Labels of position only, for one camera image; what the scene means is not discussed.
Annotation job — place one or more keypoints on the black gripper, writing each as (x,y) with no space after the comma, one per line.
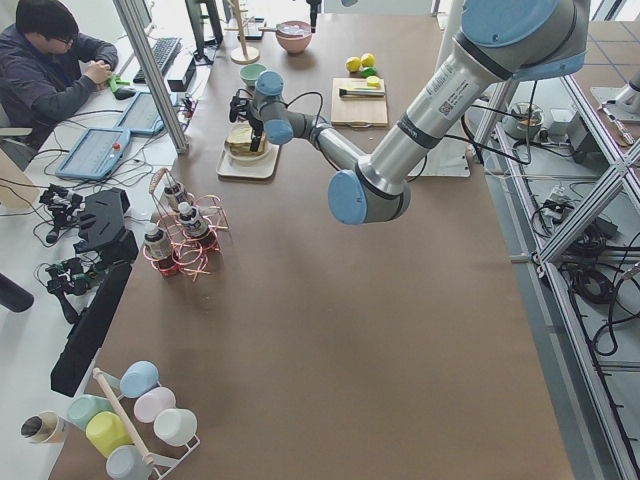
(257,126)

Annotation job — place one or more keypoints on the white round plate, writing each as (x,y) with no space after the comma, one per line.
(259,148)

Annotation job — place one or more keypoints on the plain toast slice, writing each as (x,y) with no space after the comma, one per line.
(240,134)

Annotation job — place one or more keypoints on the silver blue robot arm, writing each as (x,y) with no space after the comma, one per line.
(497,41)

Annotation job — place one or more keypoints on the cream rabbit tray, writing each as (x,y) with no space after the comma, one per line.
(260,167)

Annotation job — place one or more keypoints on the pink bowl with ice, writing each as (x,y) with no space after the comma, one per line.
(295,45)

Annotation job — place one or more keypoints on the green ceramic bowl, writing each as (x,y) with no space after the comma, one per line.
(250,73)

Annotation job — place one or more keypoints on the steel ice scoop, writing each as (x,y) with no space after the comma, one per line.
(286,30)

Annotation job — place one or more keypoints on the wooden mug tree stand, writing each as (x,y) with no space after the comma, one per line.
(244,54)

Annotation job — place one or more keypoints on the steel muddler black tip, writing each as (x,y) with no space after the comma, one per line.
(366,93)

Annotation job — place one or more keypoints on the whole yellow lemon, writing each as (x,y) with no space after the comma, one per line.
(367,60)
(353,64)

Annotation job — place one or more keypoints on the green lime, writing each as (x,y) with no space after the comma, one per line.
(368,72)

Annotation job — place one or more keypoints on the black monitor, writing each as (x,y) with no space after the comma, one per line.
(206,29)

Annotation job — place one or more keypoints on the halved lemon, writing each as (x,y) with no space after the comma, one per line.
(373,82)

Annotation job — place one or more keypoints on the wooden cutting board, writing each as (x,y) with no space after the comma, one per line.
(357,111)

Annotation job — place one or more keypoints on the black keyboard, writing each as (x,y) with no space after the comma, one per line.
(164,52)

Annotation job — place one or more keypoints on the blue teach pendant far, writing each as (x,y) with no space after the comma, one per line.
(141,117)

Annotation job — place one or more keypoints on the blue teach pendant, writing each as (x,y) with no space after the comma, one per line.
(141,117)
(95,155)

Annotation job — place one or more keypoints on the tea bottle back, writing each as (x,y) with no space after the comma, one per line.
(174,195)

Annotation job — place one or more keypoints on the tea bottle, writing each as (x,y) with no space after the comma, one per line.
(174,195)
(160,250)
(194,226)

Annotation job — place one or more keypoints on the tea bottle middle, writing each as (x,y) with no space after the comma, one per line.
(194,226)

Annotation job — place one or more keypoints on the blue teach pendant near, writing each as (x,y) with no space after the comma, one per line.
(95,155)

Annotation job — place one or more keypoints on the tea bottle front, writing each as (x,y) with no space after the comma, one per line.
(160,250)

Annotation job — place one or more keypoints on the seated person dark jacket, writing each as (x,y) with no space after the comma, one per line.
(49,69)

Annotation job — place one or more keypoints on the blue plastic cup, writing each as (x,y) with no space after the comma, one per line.
(139,378)

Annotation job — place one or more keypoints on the pink plastic cup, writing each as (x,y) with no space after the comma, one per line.
(150,404)

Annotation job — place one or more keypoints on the white plastic cup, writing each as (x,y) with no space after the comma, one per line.
(175,426)

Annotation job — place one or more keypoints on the white cup rack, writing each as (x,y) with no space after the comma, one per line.
(164,459)

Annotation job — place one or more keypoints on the green plastic cup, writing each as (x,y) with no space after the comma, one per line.
(85,407)

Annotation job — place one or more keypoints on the yellow plastic cup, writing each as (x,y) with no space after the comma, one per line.
(106,432)

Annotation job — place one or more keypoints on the grey plastic cup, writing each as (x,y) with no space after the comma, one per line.
(125,463)

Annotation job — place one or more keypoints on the copper wire bottle rack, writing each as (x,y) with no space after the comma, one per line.
(193,261)

